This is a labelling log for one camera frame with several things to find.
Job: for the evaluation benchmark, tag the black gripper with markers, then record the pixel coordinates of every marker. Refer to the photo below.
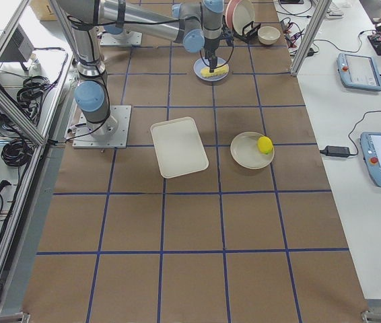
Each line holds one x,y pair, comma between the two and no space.
211,52

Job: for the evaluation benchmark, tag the blue plate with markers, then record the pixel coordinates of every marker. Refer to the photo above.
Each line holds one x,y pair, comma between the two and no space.
201,63

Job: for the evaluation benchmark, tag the cream plate in rack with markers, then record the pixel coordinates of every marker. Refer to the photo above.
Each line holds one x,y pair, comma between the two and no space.
243,14

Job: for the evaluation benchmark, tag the pink plate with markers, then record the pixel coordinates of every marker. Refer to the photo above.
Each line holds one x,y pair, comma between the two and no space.
229,13

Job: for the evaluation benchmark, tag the round cream plate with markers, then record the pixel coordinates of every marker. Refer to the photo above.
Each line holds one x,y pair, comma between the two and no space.
245,152

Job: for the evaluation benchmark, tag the black dish rack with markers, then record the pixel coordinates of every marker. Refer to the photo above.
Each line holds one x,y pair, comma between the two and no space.
249,31

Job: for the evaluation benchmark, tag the cream bowl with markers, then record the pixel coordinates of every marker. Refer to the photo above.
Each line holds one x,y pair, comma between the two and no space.
268,35

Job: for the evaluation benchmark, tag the white rectangular tray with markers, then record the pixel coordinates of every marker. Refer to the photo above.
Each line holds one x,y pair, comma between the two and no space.
178,147

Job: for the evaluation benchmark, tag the yellow lemon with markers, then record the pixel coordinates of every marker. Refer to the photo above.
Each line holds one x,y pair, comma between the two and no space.
265,145

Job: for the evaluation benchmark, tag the upper teach pendant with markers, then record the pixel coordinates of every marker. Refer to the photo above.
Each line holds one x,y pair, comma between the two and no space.
358,72

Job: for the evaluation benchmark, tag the black power adapter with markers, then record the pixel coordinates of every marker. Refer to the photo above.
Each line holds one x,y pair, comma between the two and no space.
335,151

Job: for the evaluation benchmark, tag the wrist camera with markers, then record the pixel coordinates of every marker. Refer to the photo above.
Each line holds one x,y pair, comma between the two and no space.
227,35

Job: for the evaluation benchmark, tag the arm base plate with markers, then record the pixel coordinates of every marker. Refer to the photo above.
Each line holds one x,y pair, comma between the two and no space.
113,133
124,39

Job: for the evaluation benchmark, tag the aluminium frame post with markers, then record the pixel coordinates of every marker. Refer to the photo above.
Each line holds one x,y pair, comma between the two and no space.
309,36

